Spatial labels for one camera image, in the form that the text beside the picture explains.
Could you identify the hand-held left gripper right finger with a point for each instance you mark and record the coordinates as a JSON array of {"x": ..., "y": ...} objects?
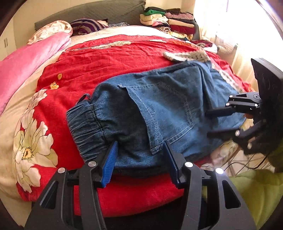
[{"x": 171, "y": 163}]

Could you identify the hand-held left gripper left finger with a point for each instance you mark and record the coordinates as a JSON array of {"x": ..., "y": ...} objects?
[{"x": 110, "y": 163}]

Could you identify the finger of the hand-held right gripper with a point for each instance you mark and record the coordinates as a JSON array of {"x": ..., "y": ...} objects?
[
  {"x": 241, "y": 135},
  {"x": 234, "y": 107}
]

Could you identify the blue denim pants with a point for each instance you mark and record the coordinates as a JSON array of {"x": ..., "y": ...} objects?
[{"x": 154, "y": 99}]

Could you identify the cream curtain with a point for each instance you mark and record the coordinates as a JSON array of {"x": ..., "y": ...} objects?
[{"x": 243, "y": 66}]

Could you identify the lime green garment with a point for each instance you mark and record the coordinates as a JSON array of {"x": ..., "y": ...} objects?
[{"x": 258, "y": 192}]

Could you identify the beige cushion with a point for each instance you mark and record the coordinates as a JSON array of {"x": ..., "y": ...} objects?
[{"x": 225, "y": 45}]

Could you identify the red floral bedsheet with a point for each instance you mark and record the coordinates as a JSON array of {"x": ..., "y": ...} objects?
[{"x": 99, "y": 62}]

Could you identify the stack of folded clothes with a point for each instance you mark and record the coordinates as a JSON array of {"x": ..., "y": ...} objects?
[{"x": 176, "y": 20}]

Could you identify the pink quilt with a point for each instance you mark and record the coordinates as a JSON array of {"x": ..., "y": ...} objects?
[{"x": 26, "y": 66}]

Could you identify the dark patterned pillow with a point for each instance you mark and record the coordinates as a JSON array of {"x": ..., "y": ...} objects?
[{"x": 118, "y": 24}]

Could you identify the purple striped pillow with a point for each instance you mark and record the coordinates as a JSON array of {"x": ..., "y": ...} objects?
[{"x": 86, "y": 25}]

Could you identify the floral pillow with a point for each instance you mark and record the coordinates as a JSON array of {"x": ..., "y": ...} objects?
[{"x": 53, "y": 27}]

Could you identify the grey headboard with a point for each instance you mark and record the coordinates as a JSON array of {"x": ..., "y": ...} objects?
[{"x": 99, "y": 11}]

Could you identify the white wardrobe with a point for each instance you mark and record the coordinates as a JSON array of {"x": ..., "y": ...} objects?
[{"x": 8, "y": 37}]

